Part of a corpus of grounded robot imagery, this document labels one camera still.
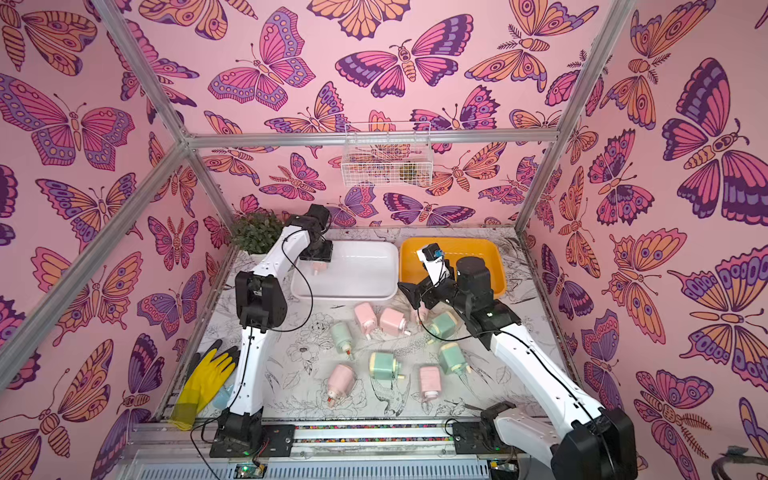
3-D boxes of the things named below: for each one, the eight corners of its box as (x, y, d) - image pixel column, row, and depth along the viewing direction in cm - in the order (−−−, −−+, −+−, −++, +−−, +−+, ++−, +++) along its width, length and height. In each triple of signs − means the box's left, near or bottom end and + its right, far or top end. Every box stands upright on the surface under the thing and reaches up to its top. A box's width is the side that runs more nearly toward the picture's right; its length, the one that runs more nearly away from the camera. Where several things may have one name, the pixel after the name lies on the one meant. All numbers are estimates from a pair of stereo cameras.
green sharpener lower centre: (370, 381, 84) (368, 372, 79) (371, 362, 88) (369, 352, 82) (403, 381, 84) (404, 372, 79) (403, 362, 88) (403, 352, 82)
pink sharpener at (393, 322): (384, 341, 92) (384, 331, 87) (379, 320, 97) (378, 309, 91) (407, 335, 93) (408, 325, 88) (401, 315, 98) (401, 304, 92)
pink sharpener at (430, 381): (420, 401, 81) (422, 394, 75) (419, 374, 85) (420, 366, 80) (439, 401, 81) (443, 394, 75) (437, 374, 85) (440, 366, 80)
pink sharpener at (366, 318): (366, 341, 92) (364, 332, 87) (353, 316, 97) (351, 306, 92) (382, 333, 93) (382, 323, 88) (369, 309, 99) (368, 298, 94)
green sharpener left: (333, 357, 89) (328, 347, 83) (336, 334, 94) (332, 322, 88) (351, 357, 89) (348, 347, 83) (353, 334, 93) (351, 322, 88)
